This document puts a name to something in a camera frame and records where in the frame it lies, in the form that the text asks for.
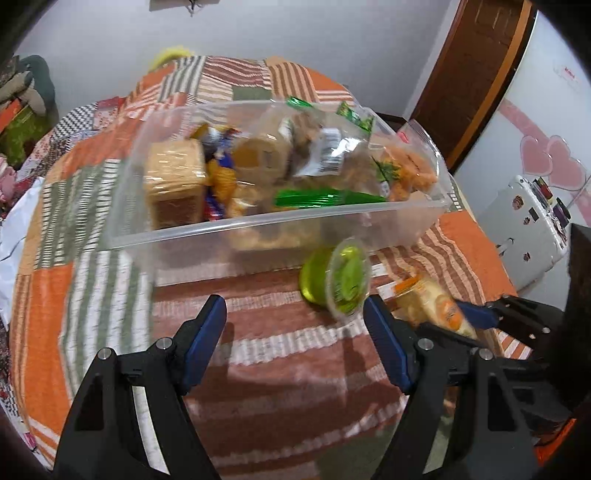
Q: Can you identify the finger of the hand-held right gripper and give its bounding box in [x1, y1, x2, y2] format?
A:
[455, 295, 566, 352]
[418, 322, 532, 370]

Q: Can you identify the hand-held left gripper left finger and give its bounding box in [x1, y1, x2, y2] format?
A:
[53, 294, 228, 480]

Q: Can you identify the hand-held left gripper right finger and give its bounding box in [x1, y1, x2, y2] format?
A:
[363, 294, 541, 480]

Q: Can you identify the orange label bread packet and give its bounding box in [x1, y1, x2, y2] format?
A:
[394, 276, 478, 341]

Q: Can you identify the green jelly cup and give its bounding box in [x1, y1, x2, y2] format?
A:
[299, 237, 370, 321]

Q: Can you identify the clear plastic container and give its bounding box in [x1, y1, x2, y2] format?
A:
[99, 97, 451, 287]

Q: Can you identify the orange cracker packet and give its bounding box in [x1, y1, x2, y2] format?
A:
[369, 148, 439, 201]

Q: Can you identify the blue snack packet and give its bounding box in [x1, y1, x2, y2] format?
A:
[203, 129, 243, 222]

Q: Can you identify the sponge cake packet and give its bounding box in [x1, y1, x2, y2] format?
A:
[143, 138, 206, 232]

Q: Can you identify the green label cookie packet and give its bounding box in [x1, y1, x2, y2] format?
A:
[231, 98, 389, 217]

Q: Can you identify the orange patchwork blanket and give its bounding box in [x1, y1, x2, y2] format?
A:
[9, 54, 518, 480]

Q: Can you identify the white stickered suitcase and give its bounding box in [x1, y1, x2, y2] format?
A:
[478, 175, 573, 291]

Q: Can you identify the white cloth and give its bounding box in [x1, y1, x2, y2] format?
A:
[0, 178, 44, 324]

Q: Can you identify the wooden door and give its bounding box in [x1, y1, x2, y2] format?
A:
[409, 0, 539, 171]

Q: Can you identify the pink plush toy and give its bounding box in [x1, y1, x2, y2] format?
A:
[0, 154, 19, 204]

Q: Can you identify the checkered patchwork quilt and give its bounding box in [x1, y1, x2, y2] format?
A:
[28, 97, 125, 153]

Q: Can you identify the yellow curved object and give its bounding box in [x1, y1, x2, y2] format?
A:
[148, 44, 195, 70]

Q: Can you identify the orange box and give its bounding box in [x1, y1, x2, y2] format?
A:
[0, 99, 24, 134]

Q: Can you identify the grey green cushion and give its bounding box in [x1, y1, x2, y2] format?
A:
[18, 55, 58, 116]

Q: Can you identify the floral cushion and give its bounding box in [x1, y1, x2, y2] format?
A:
[0, 58, 24, 97]

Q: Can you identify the pink wall decal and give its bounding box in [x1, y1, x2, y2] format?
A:
[501, 99, 587, 190]

